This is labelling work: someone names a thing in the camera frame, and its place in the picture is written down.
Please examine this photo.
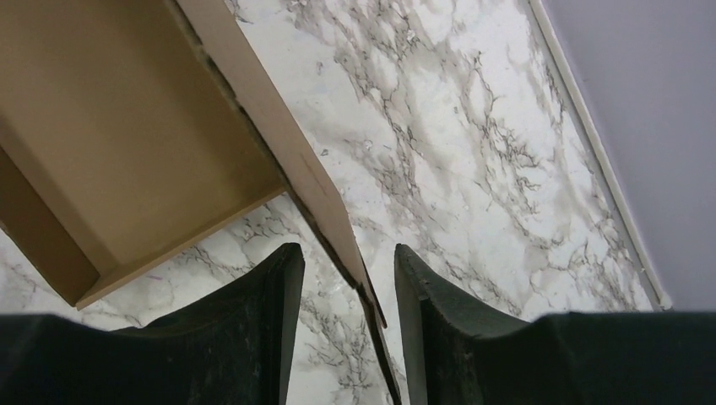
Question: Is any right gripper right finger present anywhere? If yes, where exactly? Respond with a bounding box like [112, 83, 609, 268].
[394, 245, 715, 404]

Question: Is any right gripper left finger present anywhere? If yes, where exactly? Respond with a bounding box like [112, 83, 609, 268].
[1, 243, 305, 404]

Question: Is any brown cardboard box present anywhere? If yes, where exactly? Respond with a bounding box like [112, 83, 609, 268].
[1, 1, 401, 403]

